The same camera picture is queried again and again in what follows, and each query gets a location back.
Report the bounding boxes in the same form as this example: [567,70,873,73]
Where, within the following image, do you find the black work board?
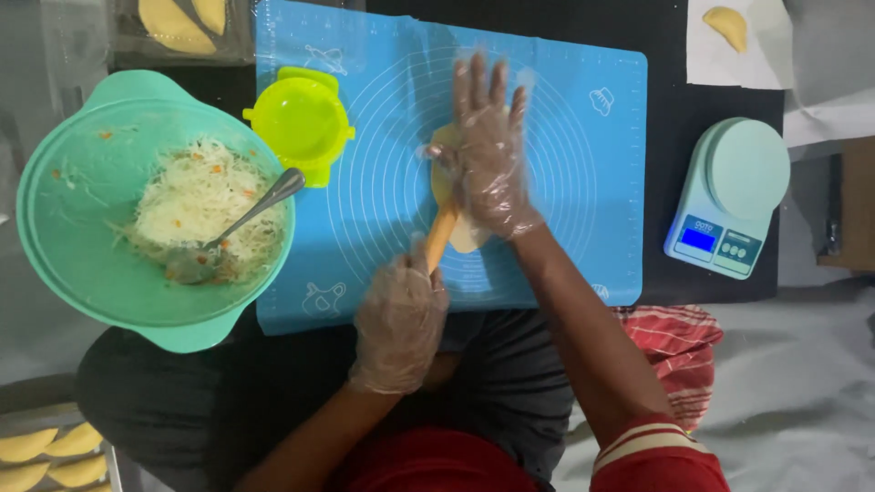
[109,0,786,308]

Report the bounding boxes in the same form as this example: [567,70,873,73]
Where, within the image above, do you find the teal plastic bowl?
[15,70,298,354]

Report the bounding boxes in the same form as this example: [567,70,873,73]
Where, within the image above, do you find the pale green kitchen scale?
[663,118,792,281]

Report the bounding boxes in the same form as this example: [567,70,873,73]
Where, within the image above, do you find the white paper sheet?
[685,0,795,91]

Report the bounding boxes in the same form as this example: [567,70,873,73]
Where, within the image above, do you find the flat yellow dough sheet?
[429,122,494,255]

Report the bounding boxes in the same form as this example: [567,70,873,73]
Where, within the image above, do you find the shredded vegetable filling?
[111,137,288,285]

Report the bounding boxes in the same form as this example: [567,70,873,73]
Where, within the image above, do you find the white plastic sheet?
[781,0,875,150]

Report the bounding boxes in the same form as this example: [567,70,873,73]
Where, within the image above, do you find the blue silicone baking mat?
[254,0,649,336]

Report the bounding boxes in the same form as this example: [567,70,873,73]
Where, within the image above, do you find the wooden rolling pin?
[424,197,463,274]

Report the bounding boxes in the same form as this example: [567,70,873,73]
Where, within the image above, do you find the metal spoon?
[164,167,306,285]

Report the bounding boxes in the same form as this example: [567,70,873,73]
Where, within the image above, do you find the lime green dumpling mould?
[242,66,356,190]

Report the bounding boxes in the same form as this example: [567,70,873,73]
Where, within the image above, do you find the metal baking tray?
[0,402,125,492]

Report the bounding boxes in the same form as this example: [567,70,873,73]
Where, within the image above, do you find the person's red shirt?
[328,412,731,492]

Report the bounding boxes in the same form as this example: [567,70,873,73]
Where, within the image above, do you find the clear plastic tray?
[108,0,257,68]

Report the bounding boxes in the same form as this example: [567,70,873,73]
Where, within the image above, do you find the brown wooden furniture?
[816,135,875,276]

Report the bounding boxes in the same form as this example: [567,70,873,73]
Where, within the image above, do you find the person's left hand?
[349,236,451,396]

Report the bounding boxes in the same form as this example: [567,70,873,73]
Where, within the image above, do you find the red checkered cloth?
[610,305,725,433]

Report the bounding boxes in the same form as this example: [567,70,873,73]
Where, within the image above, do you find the person's right hand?
[418,53,546,240]

